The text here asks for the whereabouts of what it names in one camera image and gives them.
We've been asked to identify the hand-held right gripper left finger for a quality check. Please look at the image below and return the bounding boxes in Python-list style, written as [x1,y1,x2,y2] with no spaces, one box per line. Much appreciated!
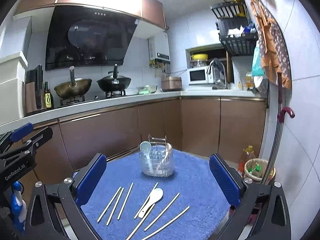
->
[24,152,108,240]

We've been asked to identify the gas stove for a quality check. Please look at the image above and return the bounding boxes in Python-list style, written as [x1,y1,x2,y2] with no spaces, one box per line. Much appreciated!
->
[59,90,127,108]

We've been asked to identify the glass bowl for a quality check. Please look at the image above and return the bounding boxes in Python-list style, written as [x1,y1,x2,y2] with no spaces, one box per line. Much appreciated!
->
[190,59,208,68]

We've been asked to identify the large cooking oil bottle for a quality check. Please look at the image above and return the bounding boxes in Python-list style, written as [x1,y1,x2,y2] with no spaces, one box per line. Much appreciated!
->
[237,145,256,178]

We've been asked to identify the white water heater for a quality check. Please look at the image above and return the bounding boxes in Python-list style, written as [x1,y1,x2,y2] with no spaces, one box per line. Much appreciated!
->
[148,33,171,68]

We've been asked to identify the clear plastic utensil holder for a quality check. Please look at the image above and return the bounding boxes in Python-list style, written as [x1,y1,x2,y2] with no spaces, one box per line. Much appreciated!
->
[138,134,175,177]

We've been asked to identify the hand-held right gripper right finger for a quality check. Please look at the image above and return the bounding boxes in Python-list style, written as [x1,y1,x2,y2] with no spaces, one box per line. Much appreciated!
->
[209,154,292,240]

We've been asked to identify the blue fluffy mat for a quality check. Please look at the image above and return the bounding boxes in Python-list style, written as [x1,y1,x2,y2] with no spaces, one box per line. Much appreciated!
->
[80,148,232,240]

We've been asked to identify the pink rice cooker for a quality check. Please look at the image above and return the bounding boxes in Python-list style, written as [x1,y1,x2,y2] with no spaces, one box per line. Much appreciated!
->
[161,76,182,92]

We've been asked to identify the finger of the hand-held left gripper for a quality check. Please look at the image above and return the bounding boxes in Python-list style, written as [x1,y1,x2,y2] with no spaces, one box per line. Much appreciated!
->
[0,122,34,153]
[0,127,54,159]

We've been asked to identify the person's left hand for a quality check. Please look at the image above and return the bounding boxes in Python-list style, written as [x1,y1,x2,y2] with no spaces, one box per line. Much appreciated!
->
[10,181,27,230]

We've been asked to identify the black glass range hood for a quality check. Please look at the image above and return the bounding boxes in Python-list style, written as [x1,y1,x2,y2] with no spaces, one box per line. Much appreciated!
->
[45,4,140,71]

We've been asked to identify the copper base cabinets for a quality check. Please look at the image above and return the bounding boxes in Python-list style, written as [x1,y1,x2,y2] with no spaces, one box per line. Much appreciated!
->
[0,96,267,180]

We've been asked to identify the black wok with lid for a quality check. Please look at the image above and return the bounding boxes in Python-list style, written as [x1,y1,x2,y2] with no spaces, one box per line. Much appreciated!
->
[96,64,132,92]

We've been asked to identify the orange patterned apron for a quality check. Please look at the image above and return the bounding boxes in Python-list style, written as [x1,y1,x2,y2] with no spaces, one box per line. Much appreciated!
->
[249,0,292,90]

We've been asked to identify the woven waste basket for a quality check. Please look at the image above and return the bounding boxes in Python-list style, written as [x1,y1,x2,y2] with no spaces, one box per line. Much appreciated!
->
[244,158,276,183]

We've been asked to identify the white microwave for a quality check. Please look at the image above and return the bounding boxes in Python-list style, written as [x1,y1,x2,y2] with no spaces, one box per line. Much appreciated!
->
[187,67,214,85]

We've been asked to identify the pink spoon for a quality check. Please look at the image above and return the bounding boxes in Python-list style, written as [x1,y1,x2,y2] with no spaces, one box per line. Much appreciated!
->
[156,143,173,174]

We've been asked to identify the black wall rack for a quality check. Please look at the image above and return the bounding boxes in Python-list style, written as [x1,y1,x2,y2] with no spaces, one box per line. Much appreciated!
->
[210,1,259,57]

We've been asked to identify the brass wok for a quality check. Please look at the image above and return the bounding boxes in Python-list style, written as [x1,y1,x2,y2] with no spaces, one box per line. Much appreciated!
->
[54,66,93,99]

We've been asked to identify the white cabinet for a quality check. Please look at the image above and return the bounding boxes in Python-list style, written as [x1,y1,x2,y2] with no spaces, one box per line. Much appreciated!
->
[0,15,32,126]

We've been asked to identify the chrome faucet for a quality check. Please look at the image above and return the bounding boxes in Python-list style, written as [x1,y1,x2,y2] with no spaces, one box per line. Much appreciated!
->
[207,59,228,90]

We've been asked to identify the oil bottle with yellow label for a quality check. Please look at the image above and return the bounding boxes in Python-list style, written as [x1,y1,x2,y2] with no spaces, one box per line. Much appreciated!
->
[44,81,55,110]

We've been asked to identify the white ceramic spoon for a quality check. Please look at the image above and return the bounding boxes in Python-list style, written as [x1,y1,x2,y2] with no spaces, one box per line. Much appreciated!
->
[138,188,164,218]

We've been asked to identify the light blue spoon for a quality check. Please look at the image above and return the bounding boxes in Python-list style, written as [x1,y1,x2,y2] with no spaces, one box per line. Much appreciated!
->
[139,141,154,174]

